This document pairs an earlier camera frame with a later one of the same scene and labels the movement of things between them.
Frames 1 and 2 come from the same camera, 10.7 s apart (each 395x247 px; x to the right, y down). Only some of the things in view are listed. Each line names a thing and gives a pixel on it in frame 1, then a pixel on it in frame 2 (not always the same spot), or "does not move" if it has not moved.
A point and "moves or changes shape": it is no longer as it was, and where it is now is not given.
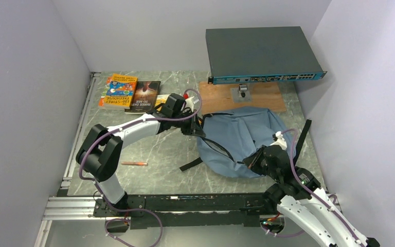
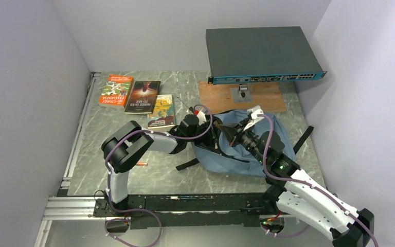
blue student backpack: x=226 y=138 moves or changes shape
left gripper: x=194 y=128 to x=213 y=137
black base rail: x=190 y=210 does not move
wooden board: x=215 y=97 does not move
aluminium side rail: x=66 y=181 does not move
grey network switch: x=255 y=54 does not move
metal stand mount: x=241 y=94 does not move
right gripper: x=252 y=161 to x=233 y=131
